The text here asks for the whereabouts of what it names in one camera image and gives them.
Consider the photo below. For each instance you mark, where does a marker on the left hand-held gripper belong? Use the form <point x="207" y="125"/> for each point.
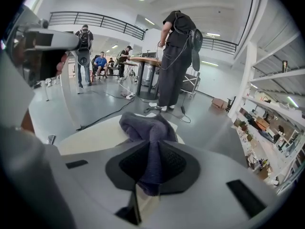
<point x="35" y="63"/>

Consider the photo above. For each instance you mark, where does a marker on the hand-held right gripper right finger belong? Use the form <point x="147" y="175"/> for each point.
<point x="209" y="175"/>

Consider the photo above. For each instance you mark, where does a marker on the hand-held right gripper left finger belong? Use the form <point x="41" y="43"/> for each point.
<point x="95" y="187"/>

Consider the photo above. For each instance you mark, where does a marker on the cream plastic trash bin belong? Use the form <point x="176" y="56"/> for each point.
<point x="95" y="137"/>

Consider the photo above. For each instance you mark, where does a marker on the dark blue cloth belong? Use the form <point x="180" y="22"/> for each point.
<point x="147" y="130"/>

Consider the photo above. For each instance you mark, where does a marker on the person's left hand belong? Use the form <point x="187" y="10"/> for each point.
<point x="62" y="62"/>

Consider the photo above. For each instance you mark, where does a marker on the black railing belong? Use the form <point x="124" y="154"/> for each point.
<point x="95" y="20"/>
<point x="219" y="45"/>

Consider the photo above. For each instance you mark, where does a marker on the smartphone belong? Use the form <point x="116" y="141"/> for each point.
<point x="51" y="138"/>

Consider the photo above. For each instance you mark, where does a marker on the black power adapter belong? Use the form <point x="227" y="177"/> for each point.
<point x="183" y="109"/>

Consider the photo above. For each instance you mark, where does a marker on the open cardboard box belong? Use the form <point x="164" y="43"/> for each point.
<point x="219" y="103"/>

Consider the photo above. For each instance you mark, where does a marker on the black office chair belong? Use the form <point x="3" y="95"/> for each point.
<point x="231" y="104"/>

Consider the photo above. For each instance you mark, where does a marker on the white power strip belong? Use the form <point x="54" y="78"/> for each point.
<point x="129" y="95"/>

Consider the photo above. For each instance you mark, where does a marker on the person's left leg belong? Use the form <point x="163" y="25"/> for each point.
<point x="28" y="121"/>

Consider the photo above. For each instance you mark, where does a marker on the round wooden table black legs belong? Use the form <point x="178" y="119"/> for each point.
<point x="147" y="61"/>

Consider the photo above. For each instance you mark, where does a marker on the plastic-wrapped silver machine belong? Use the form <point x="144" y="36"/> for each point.
<point x="149" y="75"/>

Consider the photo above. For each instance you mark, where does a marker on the black folding cart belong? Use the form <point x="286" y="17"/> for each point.
<point x="190" y="82"/>

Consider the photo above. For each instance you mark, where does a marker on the white shelving rack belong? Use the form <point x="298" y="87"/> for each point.
<point x="274" y="104"/>

